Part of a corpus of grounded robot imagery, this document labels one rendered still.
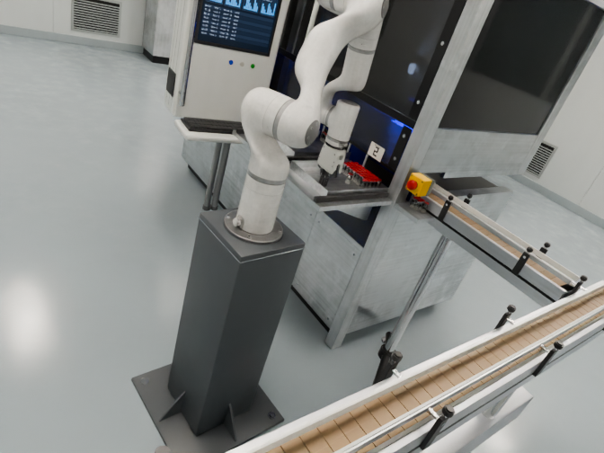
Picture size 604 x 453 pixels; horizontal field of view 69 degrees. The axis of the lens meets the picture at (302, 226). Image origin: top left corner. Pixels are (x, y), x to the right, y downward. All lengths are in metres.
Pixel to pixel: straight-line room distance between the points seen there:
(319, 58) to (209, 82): 1.16
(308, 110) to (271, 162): 0.18
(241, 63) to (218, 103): 0.23
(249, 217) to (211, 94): 1.15
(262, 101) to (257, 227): 0.37
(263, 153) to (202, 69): 1.12
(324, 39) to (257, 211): 0.51
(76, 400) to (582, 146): 5.87
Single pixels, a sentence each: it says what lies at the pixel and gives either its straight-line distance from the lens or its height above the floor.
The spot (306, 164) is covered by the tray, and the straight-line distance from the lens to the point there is 1.90.
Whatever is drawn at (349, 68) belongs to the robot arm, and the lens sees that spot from 1.53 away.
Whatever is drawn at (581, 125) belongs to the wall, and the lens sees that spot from 6.44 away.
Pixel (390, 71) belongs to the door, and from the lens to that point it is 1.95.
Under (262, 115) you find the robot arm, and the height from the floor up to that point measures 1.23.
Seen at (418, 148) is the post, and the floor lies 1.12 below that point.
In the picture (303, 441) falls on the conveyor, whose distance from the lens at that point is 0.81.
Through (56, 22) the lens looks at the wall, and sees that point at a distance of 6.81.
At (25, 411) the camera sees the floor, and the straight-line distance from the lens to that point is 1.97.
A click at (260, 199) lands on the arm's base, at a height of 0.99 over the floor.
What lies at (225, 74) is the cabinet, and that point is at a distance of 2.36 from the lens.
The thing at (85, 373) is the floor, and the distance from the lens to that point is 2.05.
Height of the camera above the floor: 1.58
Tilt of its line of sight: 29 degrees down
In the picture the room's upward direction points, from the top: 18 degrees clockwise
